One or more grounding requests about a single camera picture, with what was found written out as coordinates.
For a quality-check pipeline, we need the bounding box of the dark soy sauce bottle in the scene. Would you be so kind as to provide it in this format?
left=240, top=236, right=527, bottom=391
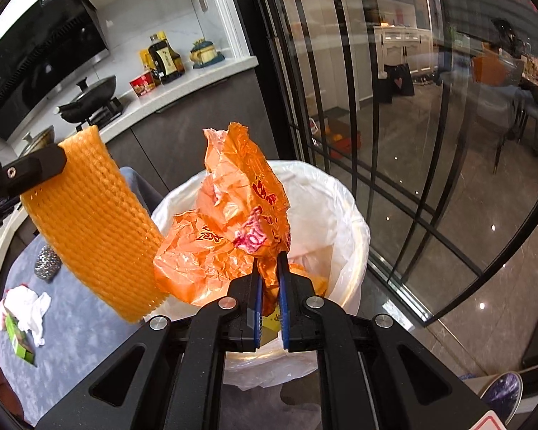
left=148, top=33, right=184, bottom=86

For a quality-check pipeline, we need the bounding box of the white tissue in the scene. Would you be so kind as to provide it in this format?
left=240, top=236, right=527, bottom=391
left=0, top=286, right=52, bottom=348

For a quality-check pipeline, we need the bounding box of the black-framed glass sliding door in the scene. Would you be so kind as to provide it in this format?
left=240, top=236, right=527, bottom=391
left=222, top=0, right=538, bottom=368

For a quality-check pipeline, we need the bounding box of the orange foam net sleeve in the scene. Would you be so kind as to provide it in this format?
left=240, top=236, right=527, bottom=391
left=20, top=125, right=164, bottom=323

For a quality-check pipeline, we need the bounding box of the kitchen counter with dark cabinets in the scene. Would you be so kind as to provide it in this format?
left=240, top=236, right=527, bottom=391
left=0, top=56, right=279, bottom=278

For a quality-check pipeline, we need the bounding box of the black gas stove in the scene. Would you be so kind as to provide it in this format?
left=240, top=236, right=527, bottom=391
left=72, top=96, right=125, bottom=128

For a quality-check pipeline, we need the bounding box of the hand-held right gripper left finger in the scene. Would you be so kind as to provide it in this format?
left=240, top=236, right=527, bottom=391
left=36, top=257, right=265, bottom=430

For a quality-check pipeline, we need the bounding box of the trash bin with white liner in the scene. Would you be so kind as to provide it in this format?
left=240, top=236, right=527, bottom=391
left=150, top=160, right=371, bottom=390

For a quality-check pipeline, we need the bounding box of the orange plastic bag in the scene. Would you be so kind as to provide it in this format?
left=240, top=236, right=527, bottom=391
left=153, top=122, right=330, bottom=307

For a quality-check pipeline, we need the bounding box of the blue patterned slipper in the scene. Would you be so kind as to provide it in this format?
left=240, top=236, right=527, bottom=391
left=479, top=371, right=524, bottom=422

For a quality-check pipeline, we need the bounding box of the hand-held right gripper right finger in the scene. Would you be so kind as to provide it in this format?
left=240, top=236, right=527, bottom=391
left=275, top=251, right=491, bottom=430

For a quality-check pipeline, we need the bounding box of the dining chair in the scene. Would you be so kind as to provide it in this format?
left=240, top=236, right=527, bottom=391
left=493, top=90, right=538, bottom=175

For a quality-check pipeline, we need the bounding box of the black range hood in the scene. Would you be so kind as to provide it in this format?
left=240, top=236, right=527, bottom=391
left=0, top=0, right=110, bottom=137

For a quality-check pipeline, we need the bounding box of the box of oranges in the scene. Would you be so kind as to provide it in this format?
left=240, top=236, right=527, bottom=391
left=309, top=107, right=364, bottom=159

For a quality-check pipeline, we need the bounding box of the steel wool scrubber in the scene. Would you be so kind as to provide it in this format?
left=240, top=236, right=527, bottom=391
left=33, top=244, right=63, bottom=284

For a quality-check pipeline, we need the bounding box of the blue velvet tablecloth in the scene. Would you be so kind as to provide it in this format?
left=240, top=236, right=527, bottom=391
left=0, top=166, right=193, bottom=428

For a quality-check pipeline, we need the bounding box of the black bag with heart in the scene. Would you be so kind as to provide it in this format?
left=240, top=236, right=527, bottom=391
left=377, top=63, right=415, bottom=105

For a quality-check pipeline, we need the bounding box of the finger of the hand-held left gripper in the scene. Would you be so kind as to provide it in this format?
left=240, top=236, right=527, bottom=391
left=0, top=195, right=25, bottom=240
left=0, top=142, right=68, bottom=200

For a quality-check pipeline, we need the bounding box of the red instant noodle cup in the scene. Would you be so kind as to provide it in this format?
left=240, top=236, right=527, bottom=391
left=129, top=74, right=155, bottom=98

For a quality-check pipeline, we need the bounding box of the black wok with lid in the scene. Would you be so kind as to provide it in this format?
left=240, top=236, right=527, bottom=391
left=54, top=75, right=118, bottom=124

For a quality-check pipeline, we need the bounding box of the small green carton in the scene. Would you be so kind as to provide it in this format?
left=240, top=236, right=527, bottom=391
left=4, top=314, right=37, bottom=366

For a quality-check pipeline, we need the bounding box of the white cabinet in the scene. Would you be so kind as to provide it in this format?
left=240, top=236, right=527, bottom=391
left=373, top=24, right=433, bottom=77

